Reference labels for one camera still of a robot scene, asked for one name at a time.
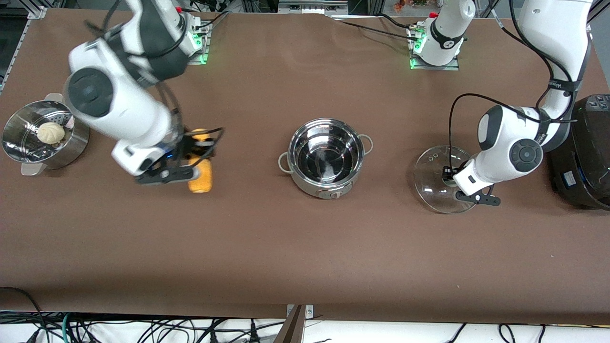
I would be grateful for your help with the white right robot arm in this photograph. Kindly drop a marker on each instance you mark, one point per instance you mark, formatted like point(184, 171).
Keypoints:
point(119, 105)

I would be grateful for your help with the metal table edge bracket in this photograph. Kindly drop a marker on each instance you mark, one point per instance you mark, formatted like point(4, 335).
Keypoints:
point(298, 324)

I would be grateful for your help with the brown table cover cloth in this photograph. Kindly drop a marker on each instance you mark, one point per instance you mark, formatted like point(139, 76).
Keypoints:
point(305, 247)

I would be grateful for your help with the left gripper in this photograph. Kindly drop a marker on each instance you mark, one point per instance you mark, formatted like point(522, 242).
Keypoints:
point(448, 171)

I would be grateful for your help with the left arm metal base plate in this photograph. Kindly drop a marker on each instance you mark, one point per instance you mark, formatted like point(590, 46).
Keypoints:
point(455, 65)

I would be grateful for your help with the stainless steel steamer pot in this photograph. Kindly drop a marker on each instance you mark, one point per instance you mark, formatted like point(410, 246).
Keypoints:
point(71, 147)

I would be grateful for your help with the white steamed bun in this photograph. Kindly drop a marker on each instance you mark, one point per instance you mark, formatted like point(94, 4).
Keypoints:
point(50, 133)

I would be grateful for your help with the aluminium frame rail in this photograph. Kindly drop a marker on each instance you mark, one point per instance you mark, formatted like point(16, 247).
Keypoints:
point(21, 43)

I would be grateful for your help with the black rice cooker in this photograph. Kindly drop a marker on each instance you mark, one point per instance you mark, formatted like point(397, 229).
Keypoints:
point(584, 162)

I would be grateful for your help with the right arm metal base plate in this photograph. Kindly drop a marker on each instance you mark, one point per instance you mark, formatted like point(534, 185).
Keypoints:
point(200, 56)

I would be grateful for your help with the glass pot lid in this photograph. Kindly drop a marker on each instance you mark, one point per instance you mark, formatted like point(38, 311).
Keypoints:
point(431, 176)

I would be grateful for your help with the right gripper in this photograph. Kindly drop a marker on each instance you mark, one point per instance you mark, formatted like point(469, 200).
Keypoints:
point(189, 145)

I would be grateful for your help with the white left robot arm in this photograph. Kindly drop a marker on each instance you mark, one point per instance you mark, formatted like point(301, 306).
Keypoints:
point(553, 33)

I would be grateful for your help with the stainless steel cooking pot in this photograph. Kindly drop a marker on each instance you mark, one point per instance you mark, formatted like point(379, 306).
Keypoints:
point(326, 188)

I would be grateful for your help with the yellow corn cob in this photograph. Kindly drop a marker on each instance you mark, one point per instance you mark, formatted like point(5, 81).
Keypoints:
point(201, 178)

